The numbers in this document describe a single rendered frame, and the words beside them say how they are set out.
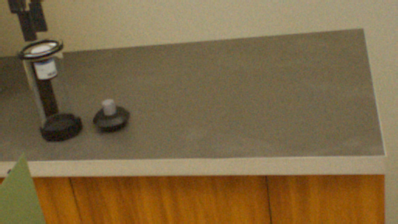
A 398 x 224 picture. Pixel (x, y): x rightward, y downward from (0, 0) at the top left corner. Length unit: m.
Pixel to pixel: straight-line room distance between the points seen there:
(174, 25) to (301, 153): 0.83
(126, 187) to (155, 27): 0.72
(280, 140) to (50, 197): 0.56
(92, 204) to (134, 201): 0.11
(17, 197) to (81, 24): 1.21
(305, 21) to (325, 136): 0.65
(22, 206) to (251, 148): 0.56
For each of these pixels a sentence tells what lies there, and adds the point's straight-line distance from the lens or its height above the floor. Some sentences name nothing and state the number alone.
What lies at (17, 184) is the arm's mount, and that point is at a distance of 0.87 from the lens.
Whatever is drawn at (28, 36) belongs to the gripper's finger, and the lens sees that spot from 1.36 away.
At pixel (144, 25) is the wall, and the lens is 1.95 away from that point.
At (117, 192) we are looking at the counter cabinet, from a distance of 1.39.
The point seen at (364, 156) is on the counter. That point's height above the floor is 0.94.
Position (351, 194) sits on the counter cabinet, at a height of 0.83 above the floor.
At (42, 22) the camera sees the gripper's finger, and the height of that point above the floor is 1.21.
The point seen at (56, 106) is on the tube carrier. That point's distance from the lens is 1.40.
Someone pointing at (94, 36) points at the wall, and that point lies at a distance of 2.02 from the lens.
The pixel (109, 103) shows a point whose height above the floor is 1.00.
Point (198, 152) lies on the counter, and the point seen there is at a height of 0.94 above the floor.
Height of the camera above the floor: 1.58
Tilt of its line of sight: 25 degrees down
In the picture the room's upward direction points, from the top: 11 degrees counter-clockwise
